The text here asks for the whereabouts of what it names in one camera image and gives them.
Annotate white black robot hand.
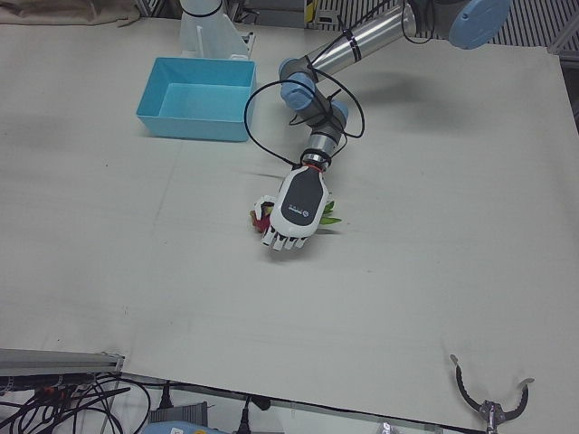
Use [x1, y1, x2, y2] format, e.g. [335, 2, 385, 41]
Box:
[252, 165, 331, 252]

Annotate red dragon fruit green leaves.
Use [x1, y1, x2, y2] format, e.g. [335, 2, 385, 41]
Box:
[246, 198, 344, 234]

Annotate small light blue plastic bin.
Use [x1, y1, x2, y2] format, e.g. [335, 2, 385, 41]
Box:
[135, 56, 259, 143]

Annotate dark grey equipment box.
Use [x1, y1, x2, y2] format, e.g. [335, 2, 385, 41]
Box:
[148, 401, 209, 424]

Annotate teach pendant with red button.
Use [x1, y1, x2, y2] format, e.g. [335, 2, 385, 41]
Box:
[144, 420, 218, 434]

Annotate metal claw grabber tool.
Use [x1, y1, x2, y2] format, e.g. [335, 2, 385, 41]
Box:
[449, 354, 535, 434]

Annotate beige cloth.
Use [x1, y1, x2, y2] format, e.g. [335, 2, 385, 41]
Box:
[0, 0, 141, 29]

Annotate black power strip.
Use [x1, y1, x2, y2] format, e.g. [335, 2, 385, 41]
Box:
[0, 374, 91, 394]

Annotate black cable along robot arm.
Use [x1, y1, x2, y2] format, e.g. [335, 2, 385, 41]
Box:
[243, 0, 365, 166]

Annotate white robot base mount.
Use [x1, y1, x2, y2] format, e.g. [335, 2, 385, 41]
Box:
[179, 0, 257, 61]

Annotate aluminium profile post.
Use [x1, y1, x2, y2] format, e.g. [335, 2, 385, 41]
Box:
[0, 347, 126, 376]

